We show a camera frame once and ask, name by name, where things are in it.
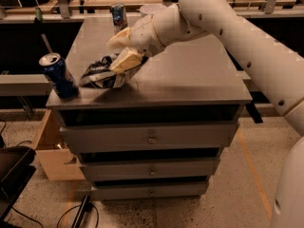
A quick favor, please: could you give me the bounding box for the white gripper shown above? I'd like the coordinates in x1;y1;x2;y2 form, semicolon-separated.
106;15;165;74

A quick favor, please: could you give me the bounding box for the blue chip bag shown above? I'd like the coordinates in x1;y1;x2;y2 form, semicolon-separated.
79;53;147;88

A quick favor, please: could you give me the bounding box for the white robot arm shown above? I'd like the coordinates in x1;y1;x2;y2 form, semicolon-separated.
108;0;304;228

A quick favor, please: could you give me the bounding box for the tall blue energy drink can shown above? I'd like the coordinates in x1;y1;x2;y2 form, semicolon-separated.
110;3;128;33

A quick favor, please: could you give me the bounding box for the blue pepsi can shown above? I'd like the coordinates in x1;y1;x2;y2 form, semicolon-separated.
39;52;78;99

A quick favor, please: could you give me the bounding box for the white bowl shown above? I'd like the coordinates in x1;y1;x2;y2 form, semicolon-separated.
140;4;166;17

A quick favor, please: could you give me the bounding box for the grey drawer cabinet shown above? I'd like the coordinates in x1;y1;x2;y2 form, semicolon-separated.
46;13;254;202

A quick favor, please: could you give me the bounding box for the top grey drawer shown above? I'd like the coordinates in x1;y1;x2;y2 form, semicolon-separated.
60;122;238;154

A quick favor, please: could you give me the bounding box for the grey drawer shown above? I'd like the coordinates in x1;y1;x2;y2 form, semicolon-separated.
60;122;238;154
91;181;208;201
79;159;219;181

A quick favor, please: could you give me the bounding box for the middle grey drawer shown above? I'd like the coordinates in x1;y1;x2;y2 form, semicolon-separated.
79;159;219;181

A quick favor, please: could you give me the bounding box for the wooden box on floor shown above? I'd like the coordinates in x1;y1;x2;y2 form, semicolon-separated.
32;109;85;181

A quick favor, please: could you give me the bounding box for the bottom grey drawer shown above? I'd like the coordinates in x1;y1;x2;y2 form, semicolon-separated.
91;181;208;201

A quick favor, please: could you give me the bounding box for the black equipment on floor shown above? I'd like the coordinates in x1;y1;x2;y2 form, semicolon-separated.
0;146;36;228

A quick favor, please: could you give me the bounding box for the black floor cable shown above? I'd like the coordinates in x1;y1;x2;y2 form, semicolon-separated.
56;202;101;228

